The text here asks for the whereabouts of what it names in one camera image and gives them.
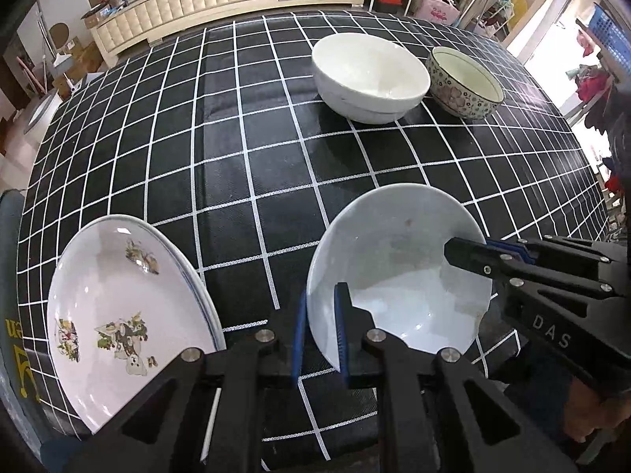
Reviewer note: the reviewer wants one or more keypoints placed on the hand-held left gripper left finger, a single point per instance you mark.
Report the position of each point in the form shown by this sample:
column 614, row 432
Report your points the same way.
column 297, row 340

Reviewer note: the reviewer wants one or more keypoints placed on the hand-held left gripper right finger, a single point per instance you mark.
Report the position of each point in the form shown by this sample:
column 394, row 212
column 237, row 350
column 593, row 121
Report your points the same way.
column 340, row 330

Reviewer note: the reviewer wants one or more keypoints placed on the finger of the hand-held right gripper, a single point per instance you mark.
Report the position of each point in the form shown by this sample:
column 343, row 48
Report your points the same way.
column 567, row 254
column 468, row 256

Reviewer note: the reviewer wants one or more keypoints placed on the white bowl floral outside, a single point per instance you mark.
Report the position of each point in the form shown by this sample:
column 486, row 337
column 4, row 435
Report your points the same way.
column 394, row 266

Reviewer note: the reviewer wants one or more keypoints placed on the white plate bird print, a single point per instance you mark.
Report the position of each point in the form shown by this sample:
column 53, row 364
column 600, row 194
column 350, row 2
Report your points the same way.
column 98, row 281

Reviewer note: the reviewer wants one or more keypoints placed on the person's right hand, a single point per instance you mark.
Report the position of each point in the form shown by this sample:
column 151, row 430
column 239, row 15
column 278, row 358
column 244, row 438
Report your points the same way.
column 596, row 414

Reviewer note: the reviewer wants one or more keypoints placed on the clothes drying rack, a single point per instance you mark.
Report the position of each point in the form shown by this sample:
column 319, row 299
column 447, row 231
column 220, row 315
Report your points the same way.
column 594, row 83

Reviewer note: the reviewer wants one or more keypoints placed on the speckled flower pattern bowl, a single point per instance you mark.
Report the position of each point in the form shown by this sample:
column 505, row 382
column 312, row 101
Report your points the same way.
column 463, row 75

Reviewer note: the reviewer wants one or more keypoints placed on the black white checked tablecloth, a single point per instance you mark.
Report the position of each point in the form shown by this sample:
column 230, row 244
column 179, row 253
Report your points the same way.
column 246, row 157

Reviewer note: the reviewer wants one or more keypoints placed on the plain white bowl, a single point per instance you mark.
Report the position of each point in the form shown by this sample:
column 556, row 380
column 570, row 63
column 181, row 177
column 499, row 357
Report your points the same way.
column 369, row 69

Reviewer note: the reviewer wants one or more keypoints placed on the blue plastic basket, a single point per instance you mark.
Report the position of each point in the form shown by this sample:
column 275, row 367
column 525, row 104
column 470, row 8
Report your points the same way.
column 611, row 34

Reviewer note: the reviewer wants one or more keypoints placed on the pink bag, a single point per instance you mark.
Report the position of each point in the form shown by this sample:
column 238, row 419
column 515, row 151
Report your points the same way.
column 436, row 7

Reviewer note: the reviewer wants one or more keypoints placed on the white grey bucket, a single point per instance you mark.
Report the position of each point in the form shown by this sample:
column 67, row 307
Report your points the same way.
column 42, row 111

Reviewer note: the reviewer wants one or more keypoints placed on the cardboard box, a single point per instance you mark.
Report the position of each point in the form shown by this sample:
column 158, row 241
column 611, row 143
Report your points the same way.
column 79, row 66

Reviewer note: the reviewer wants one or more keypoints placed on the round wall decoration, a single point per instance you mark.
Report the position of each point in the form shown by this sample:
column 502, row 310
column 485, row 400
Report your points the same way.
column 59, row 34

